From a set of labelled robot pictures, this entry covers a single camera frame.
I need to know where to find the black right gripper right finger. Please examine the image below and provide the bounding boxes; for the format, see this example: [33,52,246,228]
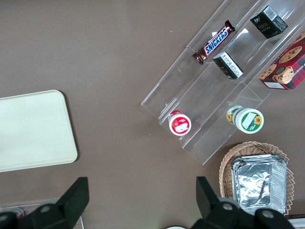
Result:
[190,176,295,229]

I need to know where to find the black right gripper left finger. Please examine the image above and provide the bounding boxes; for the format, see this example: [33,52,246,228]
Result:
[0,176,90,229]

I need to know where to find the light tan wicker basket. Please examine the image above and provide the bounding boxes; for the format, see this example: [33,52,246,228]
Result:
[218,141,295,217]

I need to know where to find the red lid white cup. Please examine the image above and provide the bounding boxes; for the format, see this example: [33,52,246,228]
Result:
[168,110,192,136]

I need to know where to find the brown Snickers chocolate bar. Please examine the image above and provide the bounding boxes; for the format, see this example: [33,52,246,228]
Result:
[192,20,236,65]

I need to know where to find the white rectangular snack tray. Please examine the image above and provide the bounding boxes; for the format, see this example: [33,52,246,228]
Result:
[287,216,305,229]

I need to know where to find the clear acrylic stepped shelf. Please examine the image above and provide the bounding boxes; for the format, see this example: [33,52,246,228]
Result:
[140,0,305,166]

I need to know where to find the green lid white cup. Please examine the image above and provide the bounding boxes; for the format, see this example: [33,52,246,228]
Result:
[226,105,264,134]

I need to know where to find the red tartan cookie box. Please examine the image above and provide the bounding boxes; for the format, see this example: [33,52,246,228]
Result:
[258,31,305,91]

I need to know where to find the stacked aluminium foil trays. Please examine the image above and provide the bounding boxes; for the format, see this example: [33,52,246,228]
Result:
[230,154,288,215]

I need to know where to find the cream plastic serving tray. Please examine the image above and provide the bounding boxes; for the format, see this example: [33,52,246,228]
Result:
[0,89,79,173]

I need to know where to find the small black carton box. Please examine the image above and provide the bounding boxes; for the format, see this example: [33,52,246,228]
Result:
[212,51,244,80]
[249,5,289,40]

